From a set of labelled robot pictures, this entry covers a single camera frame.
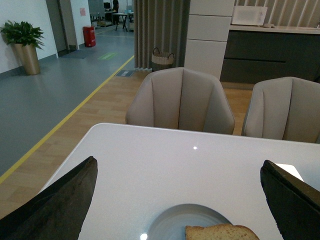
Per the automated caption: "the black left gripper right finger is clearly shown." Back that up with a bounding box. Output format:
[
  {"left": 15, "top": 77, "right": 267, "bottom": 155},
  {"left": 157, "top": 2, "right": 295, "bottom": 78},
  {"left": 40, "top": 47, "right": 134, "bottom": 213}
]
[{"left": 260, "top": 160, "right": 320, "bottom": 240}]

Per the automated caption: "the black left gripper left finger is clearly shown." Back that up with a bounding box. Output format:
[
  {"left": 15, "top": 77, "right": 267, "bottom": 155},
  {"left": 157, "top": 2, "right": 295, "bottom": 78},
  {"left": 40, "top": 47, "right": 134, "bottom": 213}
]
[{"left": 0, "top": 156, "right": 98, "bottom": 240}]

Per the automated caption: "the slice of brown bread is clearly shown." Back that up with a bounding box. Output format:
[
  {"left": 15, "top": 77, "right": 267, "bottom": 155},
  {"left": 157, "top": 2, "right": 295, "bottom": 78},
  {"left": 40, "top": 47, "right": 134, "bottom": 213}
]
[{"left": 185, "top": 223, "right": 259, "bottom": 240}]

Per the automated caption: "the light blue ceramic plate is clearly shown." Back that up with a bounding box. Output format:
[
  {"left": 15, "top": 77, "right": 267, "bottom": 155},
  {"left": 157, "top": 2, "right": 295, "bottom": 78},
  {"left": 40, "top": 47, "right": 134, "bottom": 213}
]
[{"left": 147, "top": 203, "right": 230, "bottom": 240}]

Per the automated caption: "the beige chair on right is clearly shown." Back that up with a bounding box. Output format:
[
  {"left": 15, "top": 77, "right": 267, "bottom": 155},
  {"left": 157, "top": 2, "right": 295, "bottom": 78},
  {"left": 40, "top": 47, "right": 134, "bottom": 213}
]
[{"left": 241, "top": 76, "right": 320, "bottom": 144}]

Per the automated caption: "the beige chair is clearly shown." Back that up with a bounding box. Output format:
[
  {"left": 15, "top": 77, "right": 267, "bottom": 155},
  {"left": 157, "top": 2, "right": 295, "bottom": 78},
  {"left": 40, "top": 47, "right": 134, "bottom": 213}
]
[
  {"left": 241, "top": 76, "right": 320, "bottom": 144},
  {"left": 125, "top": 67, "right": 235, "bottom": 135}
]

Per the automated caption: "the dark grey kitchen counter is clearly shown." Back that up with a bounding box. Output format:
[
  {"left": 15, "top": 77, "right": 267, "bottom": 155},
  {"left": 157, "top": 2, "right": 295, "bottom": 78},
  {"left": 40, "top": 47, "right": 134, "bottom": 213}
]
[{"left": 220, "top": 30, "right": 320, "bottom": 84}]

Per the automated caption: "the beige chair on left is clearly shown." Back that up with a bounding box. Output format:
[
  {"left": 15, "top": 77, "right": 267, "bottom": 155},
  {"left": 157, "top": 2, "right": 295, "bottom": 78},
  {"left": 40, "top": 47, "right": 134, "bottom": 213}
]
[{"left": 125, "top": 67, "right": 235, "bottom": 135}]

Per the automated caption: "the gold plant pot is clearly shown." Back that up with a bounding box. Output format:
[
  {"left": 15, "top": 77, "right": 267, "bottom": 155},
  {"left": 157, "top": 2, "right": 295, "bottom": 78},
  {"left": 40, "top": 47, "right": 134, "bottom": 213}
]
[{"left": 13, "top": 43, "right": 41, "bottom": 75}]

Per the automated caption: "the red cabinet box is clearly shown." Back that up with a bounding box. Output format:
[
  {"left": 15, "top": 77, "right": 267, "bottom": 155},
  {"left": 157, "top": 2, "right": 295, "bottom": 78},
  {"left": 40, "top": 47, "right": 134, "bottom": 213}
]
[{"left": 82, "top": 25, "right": 96, "bottom": 47}]

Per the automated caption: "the green potted plant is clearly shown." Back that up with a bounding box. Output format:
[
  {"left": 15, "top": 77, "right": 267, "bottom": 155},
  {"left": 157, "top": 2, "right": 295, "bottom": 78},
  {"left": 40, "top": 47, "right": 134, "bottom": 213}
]
[{"left": 0, "top": 20, "right": 44, "bottom": 50}]

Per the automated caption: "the woven laundry basket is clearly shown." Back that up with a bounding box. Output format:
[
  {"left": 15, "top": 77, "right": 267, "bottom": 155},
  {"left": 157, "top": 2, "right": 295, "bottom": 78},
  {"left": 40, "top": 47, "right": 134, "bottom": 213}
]
[{"left": 151, "top": 47, "right": 175, "bottom": 72}]

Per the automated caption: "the white microwave oven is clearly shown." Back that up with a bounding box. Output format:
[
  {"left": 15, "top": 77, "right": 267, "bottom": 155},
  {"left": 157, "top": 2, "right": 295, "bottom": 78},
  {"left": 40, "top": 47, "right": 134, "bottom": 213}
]
[{"left": 231, "top": 5, "right": 268, "bottom": 26}]

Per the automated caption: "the white tall cabinet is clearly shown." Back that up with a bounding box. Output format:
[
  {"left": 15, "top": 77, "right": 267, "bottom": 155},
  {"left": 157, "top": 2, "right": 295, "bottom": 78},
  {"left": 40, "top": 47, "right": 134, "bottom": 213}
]
[{"left": 184, "top": 0, "right": 235, "bottom": 79}]

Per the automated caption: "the grey curtain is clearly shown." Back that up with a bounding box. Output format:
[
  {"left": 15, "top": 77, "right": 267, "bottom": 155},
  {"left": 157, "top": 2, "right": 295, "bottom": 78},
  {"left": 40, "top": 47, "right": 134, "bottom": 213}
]
[{"left": 132, "top": 0, "right": 191, "bottom": 69}]

